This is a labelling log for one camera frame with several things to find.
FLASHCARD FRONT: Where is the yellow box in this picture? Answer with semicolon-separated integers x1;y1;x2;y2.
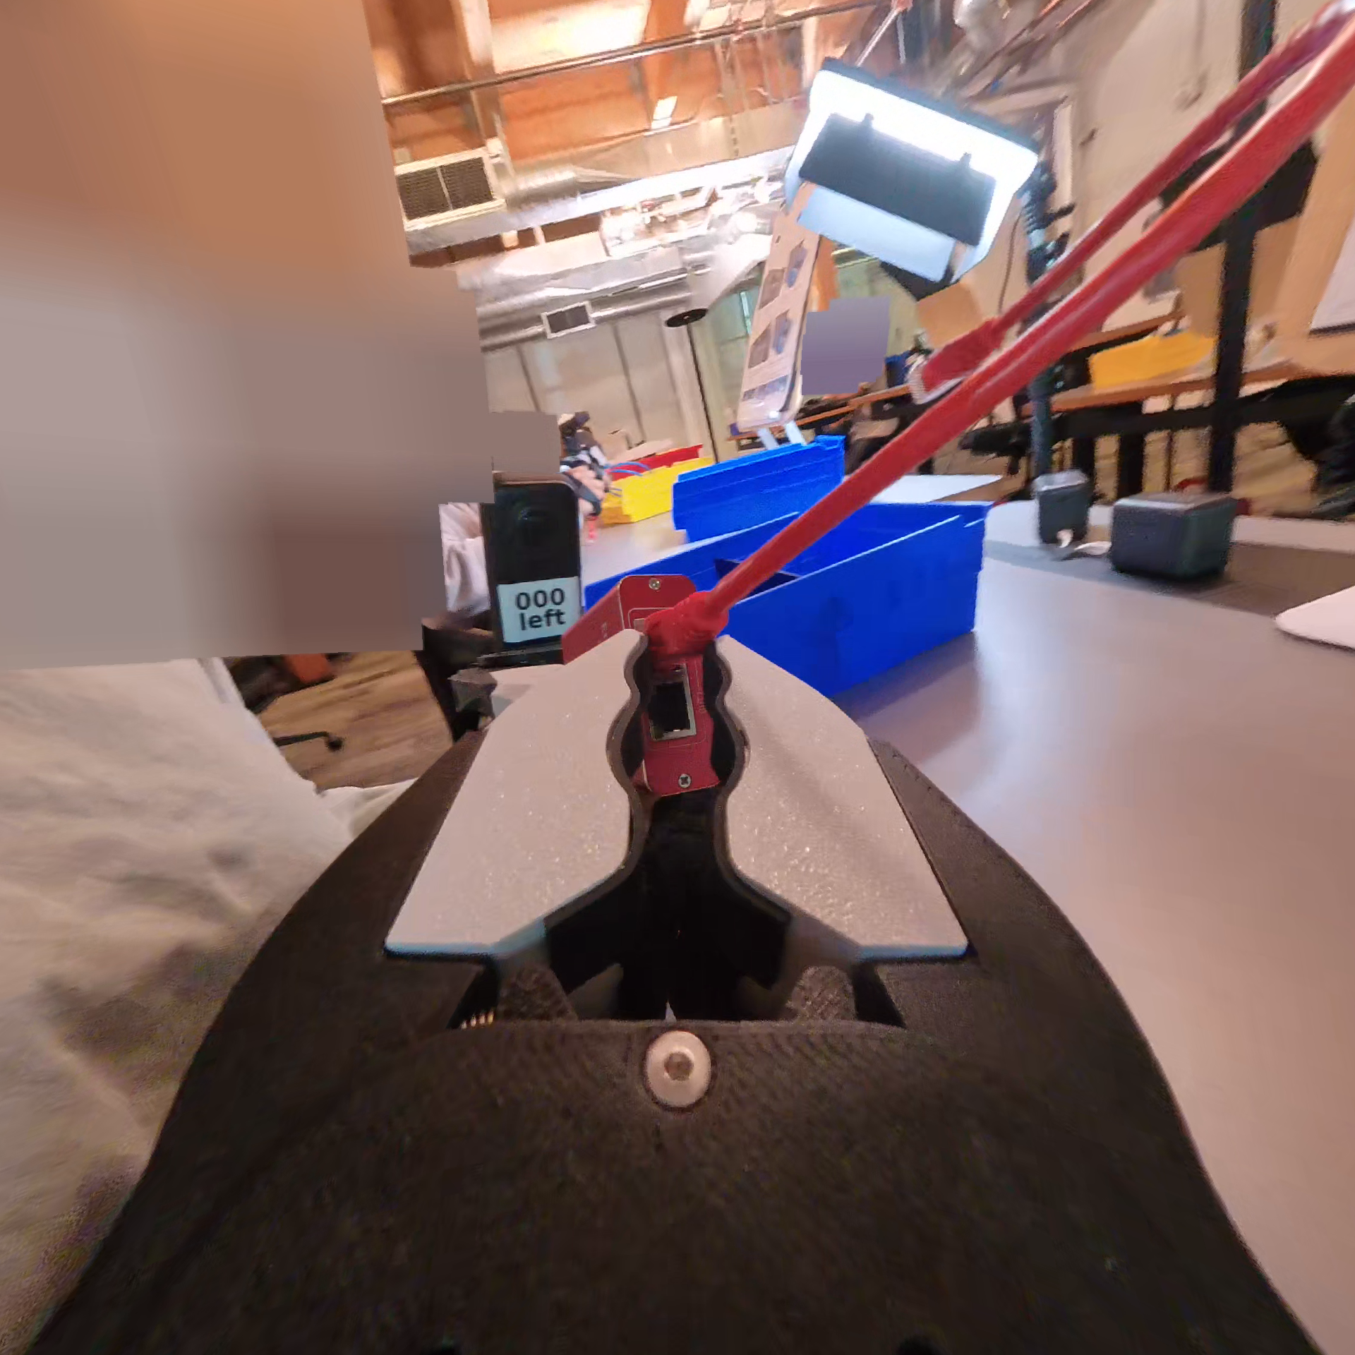
1088;333;1216;389

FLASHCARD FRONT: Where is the red ethernet splitter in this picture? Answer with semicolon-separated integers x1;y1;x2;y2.
560;574;733;797

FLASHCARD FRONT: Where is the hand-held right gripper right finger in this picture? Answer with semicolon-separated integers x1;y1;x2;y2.
714;635;972;962

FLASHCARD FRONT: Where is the red ethernet cable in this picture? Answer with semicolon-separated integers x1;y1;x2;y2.
643;0;1355;666

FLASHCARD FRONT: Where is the dark grey box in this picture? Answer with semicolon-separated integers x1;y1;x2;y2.
1109;490;1237;581

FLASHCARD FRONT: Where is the white document stand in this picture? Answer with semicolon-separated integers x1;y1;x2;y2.
1274;584;1355;652

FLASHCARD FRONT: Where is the wooden table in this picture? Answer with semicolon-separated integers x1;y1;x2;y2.
1016;360;1355;499

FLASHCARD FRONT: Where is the grey desk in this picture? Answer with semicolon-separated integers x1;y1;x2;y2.
575;497;1355;1355

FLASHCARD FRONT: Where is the blue plastic bin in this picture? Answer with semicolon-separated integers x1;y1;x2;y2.
671;433;848;538
581;499;993;697

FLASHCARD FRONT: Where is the tan printed poster board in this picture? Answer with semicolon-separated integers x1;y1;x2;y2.
1270;127;1355;374

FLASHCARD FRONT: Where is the thick black pole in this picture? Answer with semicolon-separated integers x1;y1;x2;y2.
1206;0;1271;494

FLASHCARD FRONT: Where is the white ceiling air vent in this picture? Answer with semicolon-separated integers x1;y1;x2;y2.
393;148;506;226

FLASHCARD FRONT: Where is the person's cream clothing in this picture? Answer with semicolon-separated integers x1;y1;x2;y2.
0;656;416;1325

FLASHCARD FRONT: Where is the LED light panel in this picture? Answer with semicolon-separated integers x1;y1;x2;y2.
783;60;1044;285

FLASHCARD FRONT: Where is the black light stand pole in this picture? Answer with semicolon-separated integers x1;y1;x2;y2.
1018;169;1066;480

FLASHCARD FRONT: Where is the yellow plastic bin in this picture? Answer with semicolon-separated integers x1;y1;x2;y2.
595;453;712;528

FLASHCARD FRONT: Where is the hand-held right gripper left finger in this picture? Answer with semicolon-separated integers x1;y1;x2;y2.
383;629;649;962

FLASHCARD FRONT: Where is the black pole clamp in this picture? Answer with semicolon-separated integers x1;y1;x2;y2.
1034;470;1093;546

